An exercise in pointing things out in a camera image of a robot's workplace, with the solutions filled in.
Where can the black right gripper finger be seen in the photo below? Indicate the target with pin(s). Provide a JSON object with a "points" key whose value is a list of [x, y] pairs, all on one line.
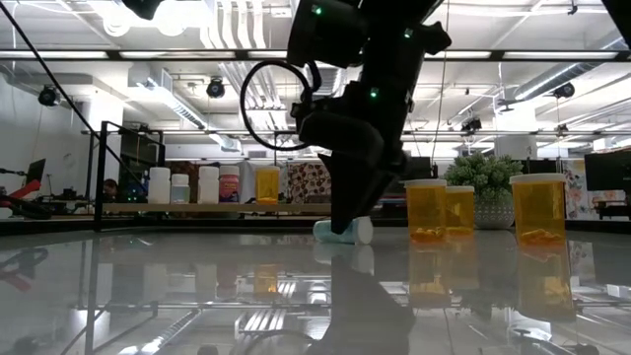
{"points": [[379, 185], [347, 197]]}

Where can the translucent bottle teal label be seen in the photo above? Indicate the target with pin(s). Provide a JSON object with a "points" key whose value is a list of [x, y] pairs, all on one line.
{"points": [[362, 231]]}

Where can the black ceiling camera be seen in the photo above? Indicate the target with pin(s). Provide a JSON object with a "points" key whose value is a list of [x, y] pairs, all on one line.
{"points": [[471, 123], [49, 95], [563, 90], [215, 88]]}

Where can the black laptop screen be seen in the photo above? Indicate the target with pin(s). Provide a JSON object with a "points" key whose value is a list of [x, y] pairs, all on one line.
{"points": [[35, 170]]}

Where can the black cabinet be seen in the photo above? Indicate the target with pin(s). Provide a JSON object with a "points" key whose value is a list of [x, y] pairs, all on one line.
{"points": [[537, 166]]}

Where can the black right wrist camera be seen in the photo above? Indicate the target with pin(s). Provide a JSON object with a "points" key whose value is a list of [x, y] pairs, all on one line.
{"points": [[340, 130]]}

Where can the dark equipment rack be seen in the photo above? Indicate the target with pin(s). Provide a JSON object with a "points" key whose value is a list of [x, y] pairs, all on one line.
{"points": [[135, 153]]}

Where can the tall white bottle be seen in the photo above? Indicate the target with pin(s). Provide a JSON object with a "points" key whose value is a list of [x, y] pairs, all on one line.
{"points": [[159, 186], [208, 186]]}

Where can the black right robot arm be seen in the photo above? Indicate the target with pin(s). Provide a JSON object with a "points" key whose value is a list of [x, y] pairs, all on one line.
{"points": [[384, 39]]}

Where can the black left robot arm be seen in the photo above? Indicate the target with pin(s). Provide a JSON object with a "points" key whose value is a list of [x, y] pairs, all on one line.
{"points": [[143, 7]]}

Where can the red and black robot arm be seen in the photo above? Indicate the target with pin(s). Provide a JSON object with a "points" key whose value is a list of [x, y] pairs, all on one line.
{"points": [[20, 194]]}

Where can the dark desk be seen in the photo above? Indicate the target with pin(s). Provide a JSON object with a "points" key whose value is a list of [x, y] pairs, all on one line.
{"points": [[611, 209]]}

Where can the black shelf frame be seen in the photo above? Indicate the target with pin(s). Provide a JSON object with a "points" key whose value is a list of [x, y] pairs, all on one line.
{"points": [[102, 172]]}

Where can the small translucent bottle white cap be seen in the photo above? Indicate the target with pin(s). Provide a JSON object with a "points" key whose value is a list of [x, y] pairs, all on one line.
{"points": [[180, 190]]}

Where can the pink bottle white cap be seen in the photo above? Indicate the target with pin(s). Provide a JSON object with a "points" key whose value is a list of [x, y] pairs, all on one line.
{"points": [[229, 187]]}

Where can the green potted plant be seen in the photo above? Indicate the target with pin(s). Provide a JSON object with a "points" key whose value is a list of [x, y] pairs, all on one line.
{"points": [[485, 182]]}

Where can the wide orange pill bottle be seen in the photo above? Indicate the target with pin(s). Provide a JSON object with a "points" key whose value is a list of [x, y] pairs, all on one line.
{"points": [[539, 212]]}

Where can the person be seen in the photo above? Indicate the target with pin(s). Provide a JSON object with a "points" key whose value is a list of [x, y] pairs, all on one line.
{"points": [[111, 190]]}

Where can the black monitor screen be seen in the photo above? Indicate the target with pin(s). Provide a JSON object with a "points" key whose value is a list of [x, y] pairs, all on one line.
{"points": [[421, 167], [609, 170]]}

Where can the floral print panel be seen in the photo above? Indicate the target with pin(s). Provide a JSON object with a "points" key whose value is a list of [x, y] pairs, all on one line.
{"points": [[577, 197]]}

